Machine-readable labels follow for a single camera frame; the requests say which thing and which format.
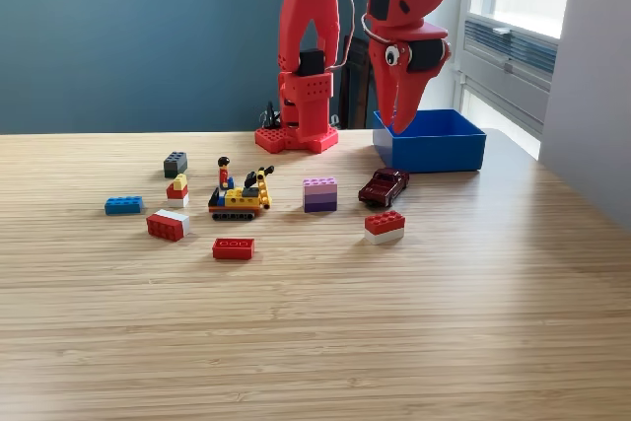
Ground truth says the yellow red white brick stack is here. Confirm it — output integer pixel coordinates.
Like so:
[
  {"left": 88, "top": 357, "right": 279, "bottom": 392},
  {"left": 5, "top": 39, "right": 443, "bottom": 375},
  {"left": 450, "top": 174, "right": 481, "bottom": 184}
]
[{"left": 166, "top": 173, "right": 190, "bottom": 209}]

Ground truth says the toy figure red shirt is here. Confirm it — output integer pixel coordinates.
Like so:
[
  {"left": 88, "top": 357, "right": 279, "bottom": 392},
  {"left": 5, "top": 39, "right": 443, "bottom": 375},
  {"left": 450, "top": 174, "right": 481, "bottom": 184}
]
[{"left": 217, "top": 156, "right": 236, "bottom": 191}]

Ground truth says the dark red toy car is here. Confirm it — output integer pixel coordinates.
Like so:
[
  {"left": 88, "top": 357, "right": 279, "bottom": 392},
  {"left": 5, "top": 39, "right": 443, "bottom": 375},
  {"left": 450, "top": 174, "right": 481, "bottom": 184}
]
[{"left": 357, "top": 167, "right": 411, "bottom": 209}]

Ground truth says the dark folded chair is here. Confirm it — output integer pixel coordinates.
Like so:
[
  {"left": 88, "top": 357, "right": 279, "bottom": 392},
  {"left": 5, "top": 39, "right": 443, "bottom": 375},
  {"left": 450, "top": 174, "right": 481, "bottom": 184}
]
[{"left": 337, "top": 35, "right": 382, "bottom": 130}]

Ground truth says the red and white tipped brick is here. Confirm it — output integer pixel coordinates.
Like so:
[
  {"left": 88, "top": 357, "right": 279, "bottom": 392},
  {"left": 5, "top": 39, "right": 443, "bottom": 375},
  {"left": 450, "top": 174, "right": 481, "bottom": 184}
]
[{"left": 145, "top": 208, "right": 191, "bottom": 244}]

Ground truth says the pink and purple brick stack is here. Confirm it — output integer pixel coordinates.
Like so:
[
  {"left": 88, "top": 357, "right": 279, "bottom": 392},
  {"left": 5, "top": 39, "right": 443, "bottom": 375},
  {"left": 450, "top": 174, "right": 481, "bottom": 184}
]
[{"left": 302, "top": 176, "right": 339, "bottom": 214}]

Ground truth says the red on white brick stack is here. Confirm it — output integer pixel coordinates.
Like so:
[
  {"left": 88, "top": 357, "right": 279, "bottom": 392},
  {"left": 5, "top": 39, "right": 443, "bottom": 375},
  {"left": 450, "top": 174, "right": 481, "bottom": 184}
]
[{"left": 364, "top": 210, "right": 407, "bottom": 246}]

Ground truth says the small yellow toy digger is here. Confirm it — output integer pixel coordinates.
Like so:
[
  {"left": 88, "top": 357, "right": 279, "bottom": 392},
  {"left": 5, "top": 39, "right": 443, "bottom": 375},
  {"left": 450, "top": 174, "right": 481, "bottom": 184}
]
[{"left": 207, "top": 165, "right": 276, "bottom": 222}]

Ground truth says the blue flat building brick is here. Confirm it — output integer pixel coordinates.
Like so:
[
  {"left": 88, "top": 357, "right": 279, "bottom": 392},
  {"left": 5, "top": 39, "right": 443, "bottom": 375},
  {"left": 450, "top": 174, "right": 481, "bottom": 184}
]
[{"left": 104, "top": 195, "right": 145, "bottom": 217}]

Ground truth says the red building brick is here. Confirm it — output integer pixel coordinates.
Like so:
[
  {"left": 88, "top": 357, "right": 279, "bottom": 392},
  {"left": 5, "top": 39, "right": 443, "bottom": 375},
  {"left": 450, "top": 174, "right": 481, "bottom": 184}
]
[{"left": 211, "top": 237, "right": 256, "bottom": 260}]

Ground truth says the blue plastic bin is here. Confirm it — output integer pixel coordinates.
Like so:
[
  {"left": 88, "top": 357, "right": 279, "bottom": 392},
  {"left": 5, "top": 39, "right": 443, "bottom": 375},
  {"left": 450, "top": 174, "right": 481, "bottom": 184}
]
[{"left": 372, "top": 108, "right": 487, "bottom": 175}]

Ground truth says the black building brick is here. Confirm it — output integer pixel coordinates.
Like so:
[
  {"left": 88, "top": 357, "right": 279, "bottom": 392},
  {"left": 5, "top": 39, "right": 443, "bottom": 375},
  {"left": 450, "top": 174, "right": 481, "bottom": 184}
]
[{"left": 163, "top": 150, "right": 189, "bottom": 179}]

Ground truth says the grey window vent unit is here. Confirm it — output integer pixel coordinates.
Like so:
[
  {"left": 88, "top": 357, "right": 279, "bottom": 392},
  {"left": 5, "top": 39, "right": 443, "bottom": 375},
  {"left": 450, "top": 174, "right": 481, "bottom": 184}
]
[{"left": 456, "top": 15, "right": 559, "bottom": 134}]

